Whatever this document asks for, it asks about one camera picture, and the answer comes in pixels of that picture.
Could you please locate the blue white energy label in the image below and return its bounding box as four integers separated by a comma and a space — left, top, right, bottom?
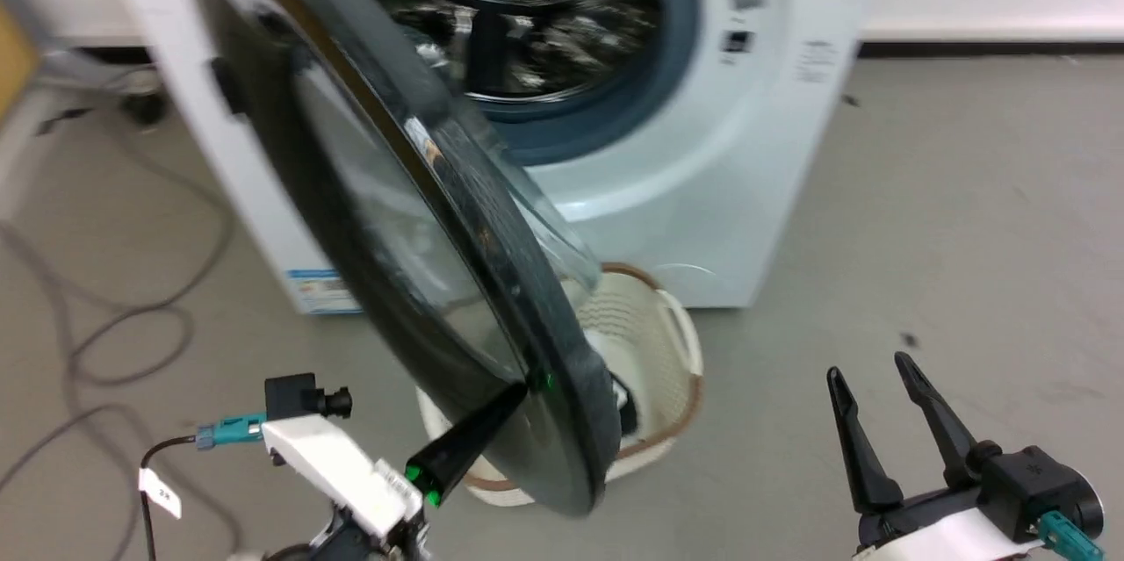
286, 268, 363, 316

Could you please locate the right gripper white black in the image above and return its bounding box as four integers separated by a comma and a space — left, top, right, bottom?
826, 351, 1048, 561

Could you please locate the white woven laundry basket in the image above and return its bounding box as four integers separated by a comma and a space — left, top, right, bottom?
416, 263, 705, 507

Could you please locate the white front-load washing machine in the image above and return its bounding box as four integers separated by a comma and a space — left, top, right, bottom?
88, 0, 898, 316

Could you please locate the teal connector plug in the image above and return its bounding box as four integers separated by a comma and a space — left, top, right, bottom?
1036, 512, 1106, 561
195, 414, 268, 451

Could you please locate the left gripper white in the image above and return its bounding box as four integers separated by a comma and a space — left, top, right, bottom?
261, 382, 531, 539

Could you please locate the thin black cable, white tag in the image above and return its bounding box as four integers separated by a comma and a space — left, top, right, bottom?
138, 435, 199, 561

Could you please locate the dark round glass washer door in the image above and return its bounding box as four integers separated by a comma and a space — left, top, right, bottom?
188, 0, 623, 516

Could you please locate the black caster wheel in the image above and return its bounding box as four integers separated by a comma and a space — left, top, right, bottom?
119, 89, 169, 128

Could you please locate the grey looped floor cable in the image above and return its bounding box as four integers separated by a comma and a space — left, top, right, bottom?
0, 140, 240, 388

